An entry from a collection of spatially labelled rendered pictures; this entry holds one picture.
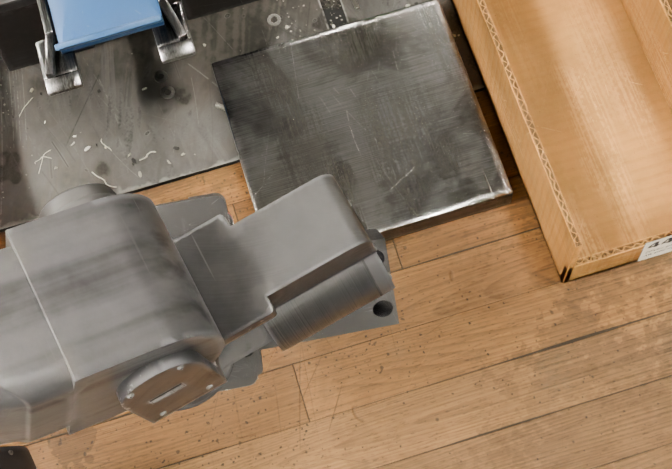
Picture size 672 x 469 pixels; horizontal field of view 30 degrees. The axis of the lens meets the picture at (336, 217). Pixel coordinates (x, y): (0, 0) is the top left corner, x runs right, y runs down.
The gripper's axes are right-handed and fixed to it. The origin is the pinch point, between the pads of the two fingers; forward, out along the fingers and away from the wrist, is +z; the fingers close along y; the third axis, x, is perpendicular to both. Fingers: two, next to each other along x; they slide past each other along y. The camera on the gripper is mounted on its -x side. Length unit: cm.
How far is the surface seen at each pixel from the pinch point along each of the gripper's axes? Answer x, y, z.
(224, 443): 0.1, -12.5, 5.5
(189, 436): 2.2, -11.7, 6.1
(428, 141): -17.1, 3.8, 11.8
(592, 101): -29.3, 4.4, 13.4
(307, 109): -9.4, 7.3, 14.1
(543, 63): -26.7, 7.5, 15.3
